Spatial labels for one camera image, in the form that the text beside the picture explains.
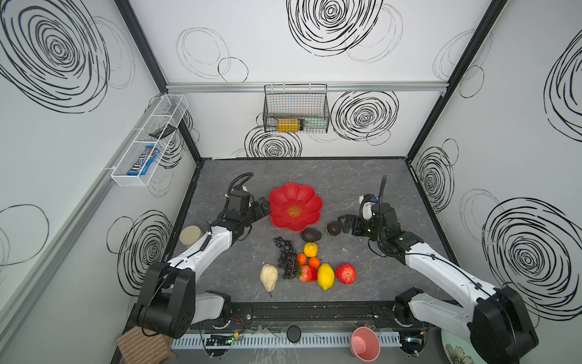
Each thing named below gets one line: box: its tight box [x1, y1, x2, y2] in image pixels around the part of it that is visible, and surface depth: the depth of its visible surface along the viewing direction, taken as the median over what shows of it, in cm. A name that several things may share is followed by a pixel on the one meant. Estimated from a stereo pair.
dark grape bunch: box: [272, 235, 298, 280], surface depth 84 cm
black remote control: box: [148, 124, 178, 140], surface depth 82 cm
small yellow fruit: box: [303, 241, 320, 258], surface depth 86 cm
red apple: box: [335, 263, 357, 285], surface depth 79 cm
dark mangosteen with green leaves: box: [324, 220, 342, 236], surface depth 93 cm
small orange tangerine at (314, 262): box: [309, 257, 321, 269], surface depth 85 cm
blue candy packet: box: [126, 145, 161, 176], surface depth 72 cm
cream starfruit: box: [259, 263, 279, 292], surface depth 79 cm
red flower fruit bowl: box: [269, 182, 323, 233], surface depth 104 cm
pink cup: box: [349, 326, 382, 363], surface depth 69 cm
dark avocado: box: [300, 228, 323, 242], surface depth 90 cm
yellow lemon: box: [316, 262, 336, 291], surface depth 80 cm
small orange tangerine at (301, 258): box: [296, 253, 307, 266], surface depth 85 cm
